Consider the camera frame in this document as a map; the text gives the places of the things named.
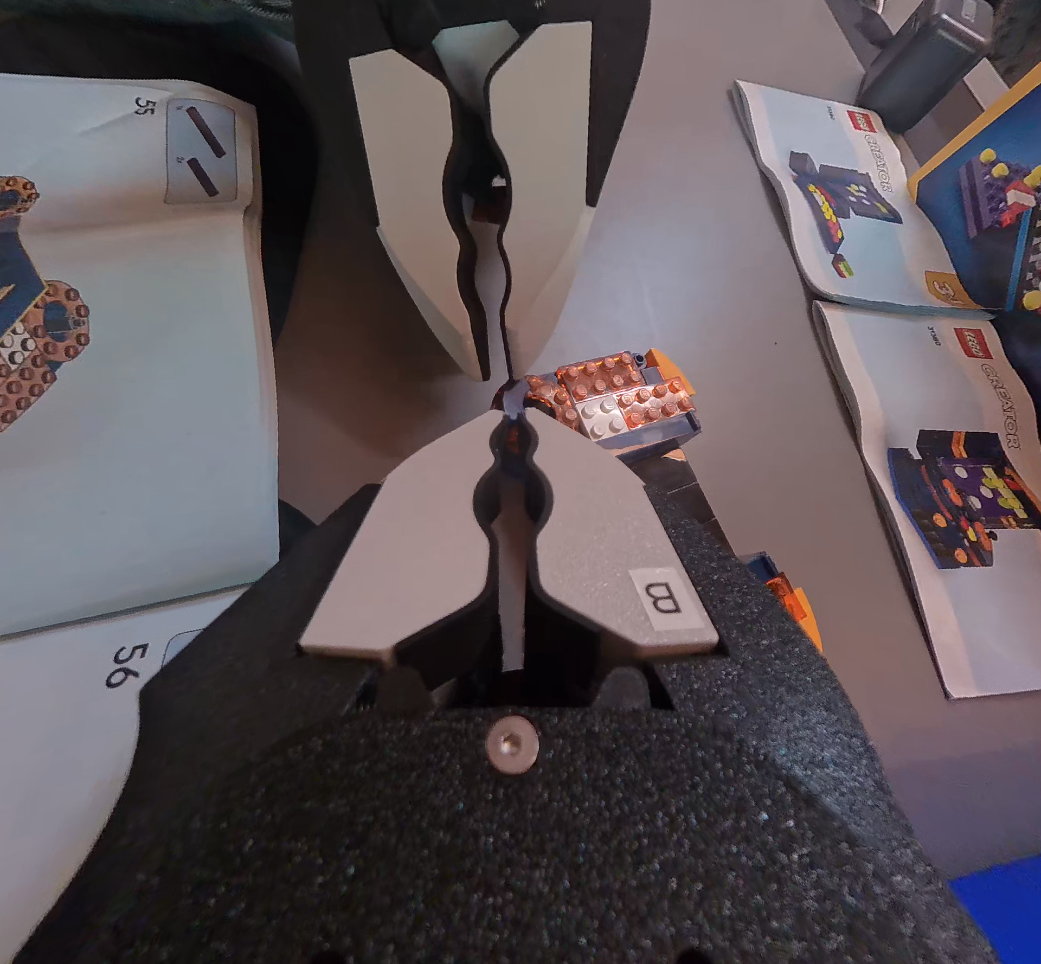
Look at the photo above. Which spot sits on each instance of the toy set cardboard box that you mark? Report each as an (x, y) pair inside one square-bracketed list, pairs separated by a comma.
[(992, 191)]

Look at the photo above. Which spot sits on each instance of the blue plastic bin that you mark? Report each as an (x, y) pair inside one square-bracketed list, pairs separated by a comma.
[(1004, 923)]

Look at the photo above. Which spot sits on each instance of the open instruction booklet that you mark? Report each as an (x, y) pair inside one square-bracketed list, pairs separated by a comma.
[(163, 411)]

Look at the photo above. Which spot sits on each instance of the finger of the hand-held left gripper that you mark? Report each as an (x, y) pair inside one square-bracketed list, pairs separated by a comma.
[(407, 167), (545, 151)]

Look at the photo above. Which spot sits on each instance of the black round disc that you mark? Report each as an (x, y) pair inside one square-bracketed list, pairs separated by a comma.
[(281, 264)]

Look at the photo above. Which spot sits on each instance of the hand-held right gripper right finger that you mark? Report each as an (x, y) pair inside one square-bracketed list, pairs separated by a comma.
[(602, 549)]

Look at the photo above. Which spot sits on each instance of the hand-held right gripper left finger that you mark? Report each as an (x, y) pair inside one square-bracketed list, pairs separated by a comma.
[(407, 565)]

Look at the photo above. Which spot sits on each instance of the dark grey power bank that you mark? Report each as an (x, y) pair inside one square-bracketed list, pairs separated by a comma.
[(927, 61)]

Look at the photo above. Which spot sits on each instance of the blue and orange brick model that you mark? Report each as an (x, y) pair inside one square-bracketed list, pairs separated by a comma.
[(618, 411)]

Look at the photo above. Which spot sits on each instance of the closed booklet, purple arcade picture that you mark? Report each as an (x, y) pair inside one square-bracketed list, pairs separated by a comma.
[(894, 427)]

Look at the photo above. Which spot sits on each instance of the closed booklet, yellow blocks picture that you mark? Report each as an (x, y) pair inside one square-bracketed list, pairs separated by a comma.
[(772, 134)]

